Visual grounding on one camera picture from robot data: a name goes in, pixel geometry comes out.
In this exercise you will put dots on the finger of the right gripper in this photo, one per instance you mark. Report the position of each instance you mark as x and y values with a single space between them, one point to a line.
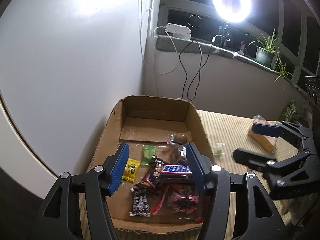
252 160
267 130

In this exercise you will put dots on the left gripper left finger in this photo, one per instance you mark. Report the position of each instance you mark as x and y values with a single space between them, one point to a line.
114 167

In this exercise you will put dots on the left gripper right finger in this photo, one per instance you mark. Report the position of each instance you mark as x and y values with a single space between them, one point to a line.
200 167

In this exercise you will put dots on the small green jelly cup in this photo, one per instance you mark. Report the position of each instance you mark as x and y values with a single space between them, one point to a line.
218 149

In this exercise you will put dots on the brown chocolate snack packet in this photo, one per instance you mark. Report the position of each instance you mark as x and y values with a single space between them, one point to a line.
177 145

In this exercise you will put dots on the Snickers bar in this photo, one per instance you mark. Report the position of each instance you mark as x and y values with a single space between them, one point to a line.
161 172

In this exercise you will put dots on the black white patterned snack packet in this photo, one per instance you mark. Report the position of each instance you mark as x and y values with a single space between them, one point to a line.
140 204

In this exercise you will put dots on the dark candy green end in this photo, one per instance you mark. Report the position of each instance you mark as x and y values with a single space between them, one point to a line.
148 188

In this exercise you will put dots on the red mask snack bag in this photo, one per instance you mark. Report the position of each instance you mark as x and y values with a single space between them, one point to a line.
179 204

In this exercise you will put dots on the packaged sliced bread loaf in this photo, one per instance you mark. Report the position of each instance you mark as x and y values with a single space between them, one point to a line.
268 143

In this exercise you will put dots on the yellow candy packet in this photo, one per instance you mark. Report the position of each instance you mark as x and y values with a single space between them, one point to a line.
130 170

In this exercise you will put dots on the green snack bag background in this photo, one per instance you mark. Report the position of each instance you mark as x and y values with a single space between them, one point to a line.
289 112

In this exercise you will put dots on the green candy packet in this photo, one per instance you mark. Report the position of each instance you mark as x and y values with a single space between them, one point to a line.
147 153

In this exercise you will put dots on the brown cardboard box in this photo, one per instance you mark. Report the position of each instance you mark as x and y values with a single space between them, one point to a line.
159 108

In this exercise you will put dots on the potted spider plant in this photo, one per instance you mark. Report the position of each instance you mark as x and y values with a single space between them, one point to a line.
269 54

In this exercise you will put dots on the white power strip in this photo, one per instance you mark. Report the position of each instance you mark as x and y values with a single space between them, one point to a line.
178 31

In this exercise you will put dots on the ring light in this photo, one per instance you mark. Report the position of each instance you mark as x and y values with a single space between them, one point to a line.
233 11

